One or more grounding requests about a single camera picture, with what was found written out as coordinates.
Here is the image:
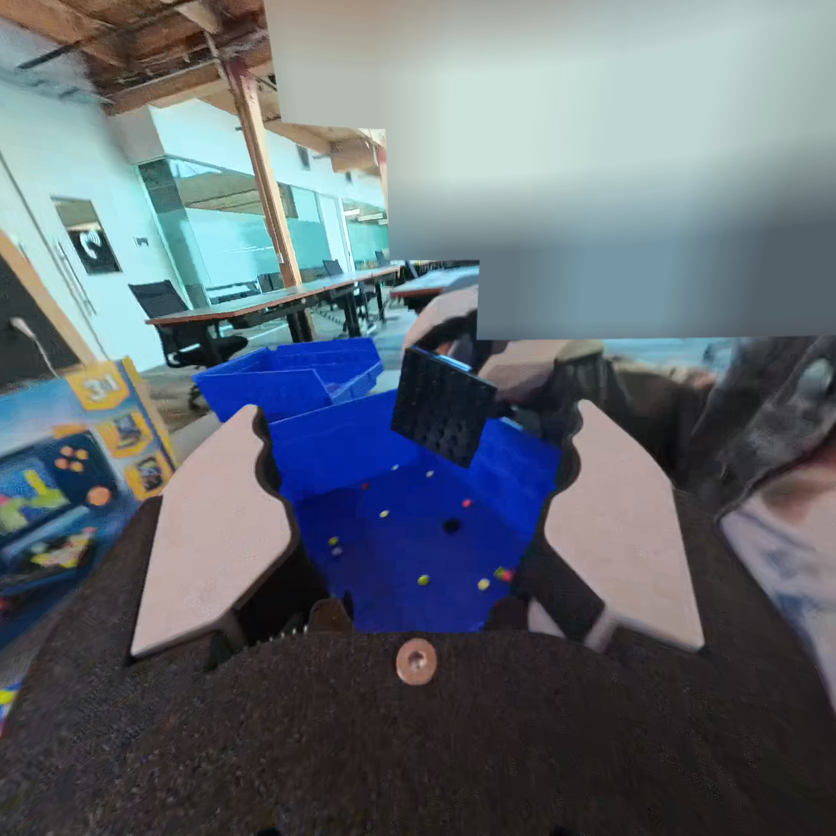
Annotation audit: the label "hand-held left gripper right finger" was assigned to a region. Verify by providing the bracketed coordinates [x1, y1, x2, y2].
[519, 400, 706, 654]

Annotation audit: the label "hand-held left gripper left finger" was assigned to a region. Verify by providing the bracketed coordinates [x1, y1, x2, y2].
[129, 404, 327, 659]

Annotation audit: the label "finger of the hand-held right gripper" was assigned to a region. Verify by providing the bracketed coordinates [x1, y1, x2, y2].
[480, 338, 589, 405]
[405, 286, 481, 347]

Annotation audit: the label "black toy plate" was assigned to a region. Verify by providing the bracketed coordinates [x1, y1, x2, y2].
[391, 345, 499, 469]

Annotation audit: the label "blue plastic bin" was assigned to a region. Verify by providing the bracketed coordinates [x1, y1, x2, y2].
[192, 337, 385, 424]
[264, 391, 569, 634]

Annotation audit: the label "colourful toy set box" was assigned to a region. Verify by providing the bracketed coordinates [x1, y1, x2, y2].
[0, 356, 179, 647]

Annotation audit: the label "white striped shirt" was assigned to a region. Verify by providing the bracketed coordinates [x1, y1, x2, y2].
[715, 444, 836, 719]

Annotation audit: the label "long wooden desk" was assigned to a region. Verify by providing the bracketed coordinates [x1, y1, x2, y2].
[145, 263, 402, 344]

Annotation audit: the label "scattered small round studs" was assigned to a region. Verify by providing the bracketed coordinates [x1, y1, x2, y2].
[327, 462, 518, 592]

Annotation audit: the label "black office chair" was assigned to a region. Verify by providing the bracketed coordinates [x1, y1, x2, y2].
[128, 280, 249, 401]

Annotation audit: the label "dark window with phone icon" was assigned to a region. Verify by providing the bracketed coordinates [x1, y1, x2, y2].
[51, 197, 123, 276]

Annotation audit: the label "wooden post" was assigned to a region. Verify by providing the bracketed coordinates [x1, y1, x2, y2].
[224, 62, 304, 288]

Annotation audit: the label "white cable plug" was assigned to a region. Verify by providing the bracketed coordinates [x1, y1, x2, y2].
[8, 316, 66, 381]

